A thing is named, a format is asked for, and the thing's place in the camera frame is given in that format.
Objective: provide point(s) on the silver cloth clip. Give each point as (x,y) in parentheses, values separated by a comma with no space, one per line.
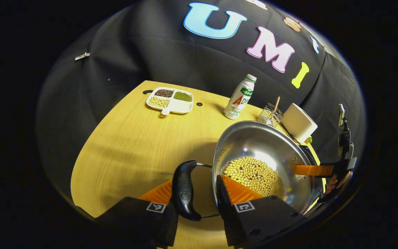
(82,56)

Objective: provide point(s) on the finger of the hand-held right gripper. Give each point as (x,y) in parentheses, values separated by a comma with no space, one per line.
(313,170)

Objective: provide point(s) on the white toaster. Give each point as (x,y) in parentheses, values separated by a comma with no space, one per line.
(299,121)

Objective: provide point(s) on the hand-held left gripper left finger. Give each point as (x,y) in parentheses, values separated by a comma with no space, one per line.
(168,228)

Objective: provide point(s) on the sandwich with lettuce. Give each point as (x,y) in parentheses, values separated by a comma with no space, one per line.
(309,140)

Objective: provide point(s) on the pile of yellow soybeans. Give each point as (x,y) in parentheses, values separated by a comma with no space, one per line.
(254,173)

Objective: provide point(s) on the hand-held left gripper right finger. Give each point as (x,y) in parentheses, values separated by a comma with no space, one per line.
(224,211)

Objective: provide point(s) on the white divided dish with beans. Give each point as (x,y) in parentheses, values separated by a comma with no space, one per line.
(169,100)

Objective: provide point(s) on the wooden stick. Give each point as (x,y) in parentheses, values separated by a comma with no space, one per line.
(275,103)

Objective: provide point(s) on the white drink bottle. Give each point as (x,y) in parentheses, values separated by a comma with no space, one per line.
(238,100)

